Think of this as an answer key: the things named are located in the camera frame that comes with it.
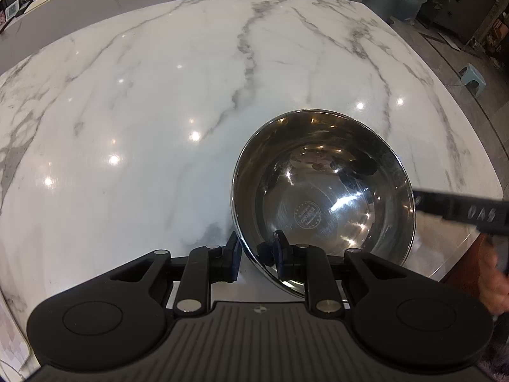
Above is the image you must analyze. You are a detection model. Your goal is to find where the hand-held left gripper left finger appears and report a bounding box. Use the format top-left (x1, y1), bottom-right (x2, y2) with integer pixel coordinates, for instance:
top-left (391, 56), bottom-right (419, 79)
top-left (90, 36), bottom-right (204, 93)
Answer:
top-left (107, 231), bottom-right (242, 314)

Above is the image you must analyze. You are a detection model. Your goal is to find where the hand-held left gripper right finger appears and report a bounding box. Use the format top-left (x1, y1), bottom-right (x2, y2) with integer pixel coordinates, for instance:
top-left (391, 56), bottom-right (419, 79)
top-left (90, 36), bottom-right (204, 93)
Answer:
top-left (274, 230), bottom-right (403, 318)

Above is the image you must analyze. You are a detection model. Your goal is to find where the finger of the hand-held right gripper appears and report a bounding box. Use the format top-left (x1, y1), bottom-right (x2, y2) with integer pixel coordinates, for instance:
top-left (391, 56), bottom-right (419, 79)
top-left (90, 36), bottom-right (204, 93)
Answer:
top-left (413, 189), bottom-right (449, 219)

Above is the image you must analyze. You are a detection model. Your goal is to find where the stainless steel bowl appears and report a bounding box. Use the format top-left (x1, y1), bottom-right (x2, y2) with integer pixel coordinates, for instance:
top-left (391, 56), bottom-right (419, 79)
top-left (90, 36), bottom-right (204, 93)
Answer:
top-left (231, 108), bottom-right (417, 299)

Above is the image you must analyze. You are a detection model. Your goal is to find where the person's right hand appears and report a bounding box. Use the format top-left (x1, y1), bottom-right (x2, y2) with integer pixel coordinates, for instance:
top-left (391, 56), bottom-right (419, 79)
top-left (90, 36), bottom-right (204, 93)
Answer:
top-left (476, 244), bottom-right (509, 320)

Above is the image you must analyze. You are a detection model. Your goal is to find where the small pale blue stool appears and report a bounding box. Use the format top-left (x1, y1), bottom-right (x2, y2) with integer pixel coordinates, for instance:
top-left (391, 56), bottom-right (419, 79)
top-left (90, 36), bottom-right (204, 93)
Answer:
top-left (459, 63), bottom-right (489, 96)

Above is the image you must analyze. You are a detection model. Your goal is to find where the purple fuzzy cloth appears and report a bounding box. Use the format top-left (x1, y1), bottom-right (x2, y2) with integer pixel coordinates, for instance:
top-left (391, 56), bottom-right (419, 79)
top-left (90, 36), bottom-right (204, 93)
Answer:
top-left (477, 357), bottom-right (509, 382)

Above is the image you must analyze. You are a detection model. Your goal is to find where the dark cabinet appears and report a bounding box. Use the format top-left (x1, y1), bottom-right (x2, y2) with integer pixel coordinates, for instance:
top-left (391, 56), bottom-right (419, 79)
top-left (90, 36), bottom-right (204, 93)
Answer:
top-left (417, 0), bottom-right (502, 49)

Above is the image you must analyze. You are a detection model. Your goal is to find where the trash bin with plastic liner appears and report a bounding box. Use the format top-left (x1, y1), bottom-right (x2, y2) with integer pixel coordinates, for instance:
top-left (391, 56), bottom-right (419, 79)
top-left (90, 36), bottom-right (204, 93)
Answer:
top-left (399, 0), bottom-right (429, 23)

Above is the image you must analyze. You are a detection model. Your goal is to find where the white sheet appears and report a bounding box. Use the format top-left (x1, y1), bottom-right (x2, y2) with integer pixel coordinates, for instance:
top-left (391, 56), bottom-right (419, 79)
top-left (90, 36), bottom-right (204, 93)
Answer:
top-left (0, 292), bottom-right (33, 382)

